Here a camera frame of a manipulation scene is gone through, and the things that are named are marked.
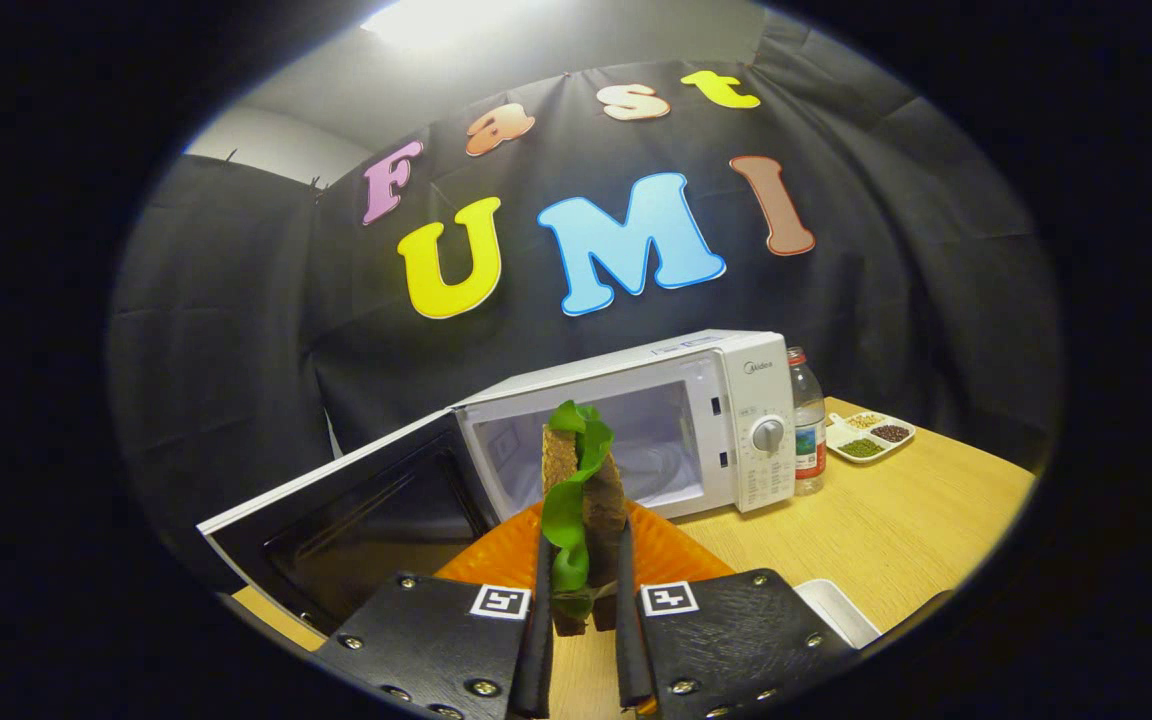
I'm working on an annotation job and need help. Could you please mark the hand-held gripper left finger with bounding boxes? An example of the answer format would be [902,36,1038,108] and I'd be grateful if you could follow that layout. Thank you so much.
[316,500,557,720]

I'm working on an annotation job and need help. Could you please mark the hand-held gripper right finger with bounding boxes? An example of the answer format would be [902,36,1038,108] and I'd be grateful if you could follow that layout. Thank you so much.
[616,500,857,719]

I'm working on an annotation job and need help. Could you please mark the brown bread lettuce sandwich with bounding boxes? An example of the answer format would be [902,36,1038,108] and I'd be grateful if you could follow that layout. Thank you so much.
[539,400,629,638]

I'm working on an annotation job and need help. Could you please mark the white microwave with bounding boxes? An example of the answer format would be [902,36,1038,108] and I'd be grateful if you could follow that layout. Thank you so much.
[196,329,797,636]

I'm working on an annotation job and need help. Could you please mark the white rectangular plate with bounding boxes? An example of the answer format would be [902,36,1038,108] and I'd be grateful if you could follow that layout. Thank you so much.
[794,578,882,651]

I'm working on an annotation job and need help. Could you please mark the clear plastic bottle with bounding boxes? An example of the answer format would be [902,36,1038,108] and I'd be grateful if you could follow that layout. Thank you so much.
[787,346,828,496]

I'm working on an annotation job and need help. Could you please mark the white divided dish with beans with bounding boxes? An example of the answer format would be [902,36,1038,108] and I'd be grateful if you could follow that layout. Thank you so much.
[824,410,917,465]

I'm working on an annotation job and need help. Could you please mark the black backdrop cloth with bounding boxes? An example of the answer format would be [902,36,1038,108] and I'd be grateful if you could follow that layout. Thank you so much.
[106,40,1067,591]

